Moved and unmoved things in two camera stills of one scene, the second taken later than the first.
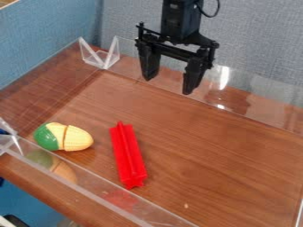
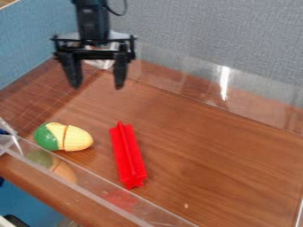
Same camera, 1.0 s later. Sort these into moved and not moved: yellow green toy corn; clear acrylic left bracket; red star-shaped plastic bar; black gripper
Moved: black gripper
Not moved: yellow green toy corn; red star-shaped plastic bar; clear acrylic left bracket
